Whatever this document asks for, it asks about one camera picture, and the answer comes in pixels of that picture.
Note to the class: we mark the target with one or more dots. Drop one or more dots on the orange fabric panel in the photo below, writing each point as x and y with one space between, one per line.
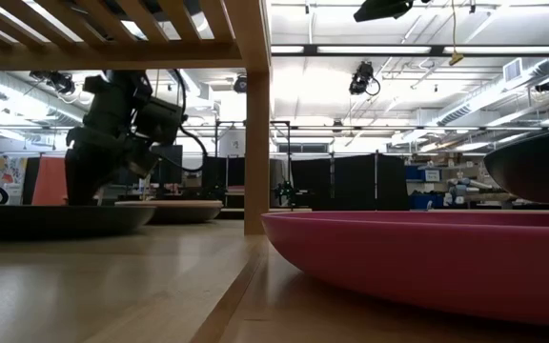
50 183

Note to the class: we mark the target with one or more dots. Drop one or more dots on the dark grey plate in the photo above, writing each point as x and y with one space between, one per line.
55 220

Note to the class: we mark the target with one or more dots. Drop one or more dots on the colourful patterned poster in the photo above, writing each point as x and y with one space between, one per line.
3 176

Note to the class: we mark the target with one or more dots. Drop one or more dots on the salmon pink plate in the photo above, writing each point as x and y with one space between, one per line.
184 212

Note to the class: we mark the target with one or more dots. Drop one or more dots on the teal green plate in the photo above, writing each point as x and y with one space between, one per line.
536 167

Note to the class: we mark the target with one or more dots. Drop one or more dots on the black ceiling mounted camera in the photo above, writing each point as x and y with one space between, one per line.
362 78

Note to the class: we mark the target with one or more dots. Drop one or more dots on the black overhead camera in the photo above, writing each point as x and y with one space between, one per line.
381 9

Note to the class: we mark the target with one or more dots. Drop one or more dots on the wooden slatted shelf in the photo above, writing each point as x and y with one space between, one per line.
255 143

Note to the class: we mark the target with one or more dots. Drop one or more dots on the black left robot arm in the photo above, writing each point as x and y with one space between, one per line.
112 105

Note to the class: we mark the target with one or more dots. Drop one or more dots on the black overhead frame bar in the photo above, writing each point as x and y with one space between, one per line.
439 49

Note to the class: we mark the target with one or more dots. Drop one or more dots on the blue storage bin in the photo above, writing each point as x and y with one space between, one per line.
420 201
415 173

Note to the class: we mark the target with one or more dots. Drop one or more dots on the black partition panels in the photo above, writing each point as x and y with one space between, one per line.
351 183

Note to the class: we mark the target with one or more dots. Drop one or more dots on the magenta plate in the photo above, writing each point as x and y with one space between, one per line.
422 257

